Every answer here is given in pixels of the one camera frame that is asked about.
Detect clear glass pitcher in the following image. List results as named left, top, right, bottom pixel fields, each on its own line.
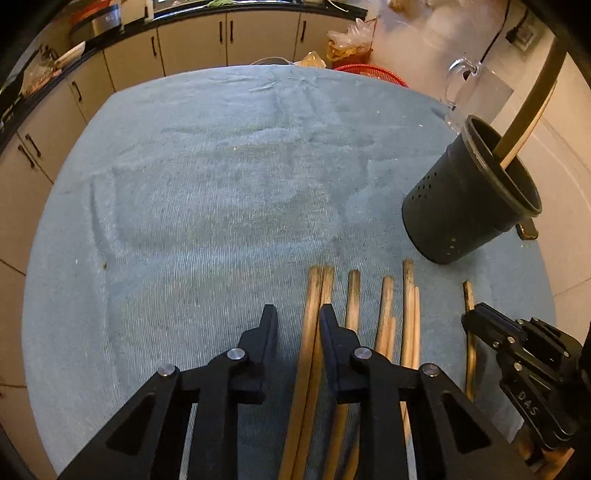
left=441, top=55, right=514, bottom=134

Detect black kitchen countertop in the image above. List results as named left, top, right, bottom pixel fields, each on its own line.
left=0, top=0, right=370, bottom=153

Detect red plastic basket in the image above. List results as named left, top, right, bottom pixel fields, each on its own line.
left=332, top=64, right=411, bottom=89

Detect plastic bag of food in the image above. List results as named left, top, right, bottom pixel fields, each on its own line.
left=21, top=46, right=61, bottom=93

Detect person's right hand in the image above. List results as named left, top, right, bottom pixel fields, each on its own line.
left=513, top=427, right=575, bottom=480

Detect blue table towel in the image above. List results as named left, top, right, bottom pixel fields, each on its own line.
left=21, top=65, right=557, bottom=480

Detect black power cable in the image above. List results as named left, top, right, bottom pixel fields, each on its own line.
left=478, top=0, right=529, bottom=65

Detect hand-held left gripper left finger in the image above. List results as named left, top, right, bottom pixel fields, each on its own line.
left=58, top=304, right=280, bottom=480

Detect black perforated utensil holder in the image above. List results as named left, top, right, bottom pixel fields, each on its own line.
left=401, top=114, right=543, bottom=265

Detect wall socket with plug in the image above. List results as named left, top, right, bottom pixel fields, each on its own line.
left=505, top=21, right=539, bottom=49

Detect red plastic basin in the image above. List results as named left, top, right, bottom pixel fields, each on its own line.
left=69, top=0, right=114, bottom=19

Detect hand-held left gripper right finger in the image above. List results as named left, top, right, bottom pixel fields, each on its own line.
left=318, top=303, right=539, bottom=480

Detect single wooden chopstick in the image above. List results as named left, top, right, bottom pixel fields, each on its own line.
left=494, top=34, right=568, bottom=155
left=462, top=280, right=477, bottom=401
left=278, top=266, right=323, bottom=480
left=291, top=266, right=335, bottom=480
left=501, top=85, right=558, bottom=169

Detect clear plastic bag of snacks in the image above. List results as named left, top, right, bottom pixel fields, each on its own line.
left=327, top=18, right=376, bottom=63

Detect beige base cabinets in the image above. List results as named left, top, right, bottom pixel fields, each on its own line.
left=0, top=11, right=370, bottom=393

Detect white bowl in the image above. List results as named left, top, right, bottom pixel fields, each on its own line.
left=53, top=41, right=88, bottom=68

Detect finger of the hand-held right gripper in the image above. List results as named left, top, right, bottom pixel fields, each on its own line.
left=462, top=302, right=525, bottom=356

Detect steel countertop appliance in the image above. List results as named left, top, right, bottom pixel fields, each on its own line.
left=69, top=4, right=123, bottom=44

